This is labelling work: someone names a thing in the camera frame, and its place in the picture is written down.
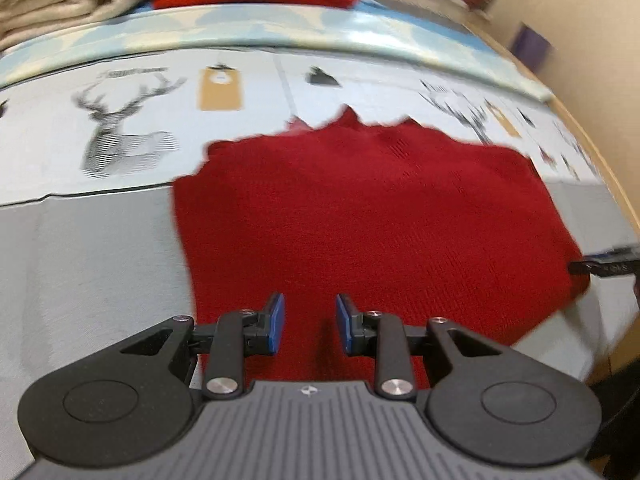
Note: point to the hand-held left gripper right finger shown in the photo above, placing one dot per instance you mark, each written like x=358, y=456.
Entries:
x=346, y=325

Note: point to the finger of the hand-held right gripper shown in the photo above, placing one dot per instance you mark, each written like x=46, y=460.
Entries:
x=607, y=264

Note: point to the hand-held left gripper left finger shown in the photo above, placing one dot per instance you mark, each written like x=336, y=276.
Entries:
x=275, y=322

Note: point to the red knit sweater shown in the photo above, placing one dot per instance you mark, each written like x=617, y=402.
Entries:
x=380, y=220

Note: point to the printed grey bed sheet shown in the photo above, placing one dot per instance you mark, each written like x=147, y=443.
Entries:
x=90, y=240

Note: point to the purple box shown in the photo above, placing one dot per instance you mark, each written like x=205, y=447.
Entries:
x=531, y=47

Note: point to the light blue patterned quilt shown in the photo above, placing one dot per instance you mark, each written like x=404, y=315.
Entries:
x=280, y=30

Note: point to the folded cream blanket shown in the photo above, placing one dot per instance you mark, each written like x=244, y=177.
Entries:
x=60, y=0

